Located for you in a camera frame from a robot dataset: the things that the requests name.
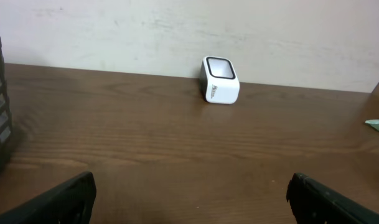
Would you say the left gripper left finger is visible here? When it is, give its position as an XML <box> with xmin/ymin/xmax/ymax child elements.
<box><xmin>0</xmin><ymin>171</ymin><xmax>96</xmax><ymax>224</ymax></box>

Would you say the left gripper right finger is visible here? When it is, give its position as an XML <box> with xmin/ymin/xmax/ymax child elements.
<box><xmin>286</xmin><ymin>172</ymin><xmax>379</xmax><ymax>224</ymax></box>

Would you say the white barcode scanner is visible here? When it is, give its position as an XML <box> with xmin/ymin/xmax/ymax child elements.
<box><xmin>199</xmin><ymin>56</ymin><xmax>240</xmax><ymax>105</ymax></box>

